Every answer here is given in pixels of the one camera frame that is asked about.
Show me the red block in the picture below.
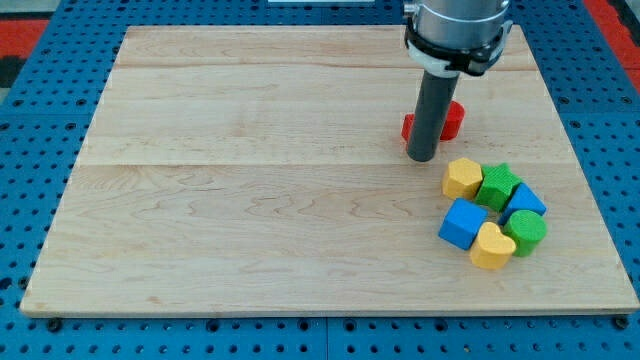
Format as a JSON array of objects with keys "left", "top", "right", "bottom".
[{"left": 401, "top": 100, "right": 465, "bottom": 141}]

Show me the green cylinder block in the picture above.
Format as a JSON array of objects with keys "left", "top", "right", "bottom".
[{"left": 503, "top": 210, "right": 547, "bottom": 257}]

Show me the light wooden board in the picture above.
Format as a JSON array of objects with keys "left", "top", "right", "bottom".
[{"left": 20, "top": 26, "right": 639, "bottom": 318}]

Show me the yellow hexagon block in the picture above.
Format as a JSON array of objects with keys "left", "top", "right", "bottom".
[{"left": 441, "top": 158, "right": 484, "bottom": 200}]

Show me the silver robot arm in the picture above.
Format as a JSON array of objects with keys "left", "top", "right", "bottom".
[{"left": 404, "top": 0, "right": 512, "bottom": 78}]

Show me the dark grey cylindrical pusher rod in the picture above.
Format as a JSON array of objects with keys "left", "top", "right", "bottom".
[{"left": 407, "top": 71, "right": 459, "bottom": 162}]

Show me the green star block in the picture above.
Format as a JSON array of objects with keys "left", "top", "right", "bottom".
[{"left": 475, "top": 163, "right": 522, "bottom": 212}]

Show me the blue triangle block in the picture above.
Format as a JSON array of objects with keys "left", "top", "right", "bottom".
[{"left": 498, "top": 183, "right": 547, "bottom": 225}]

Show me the blue cube block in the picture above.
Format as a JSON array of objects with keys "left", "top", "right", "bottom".
[{"left": 438, "top": 198, "right": 488, "bottom": 250}]

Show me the yellow heart block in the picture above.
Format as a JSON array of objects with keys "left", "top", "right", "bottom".
[{"left": 469, "top": 222, "right": 516, "bottom": 270}]

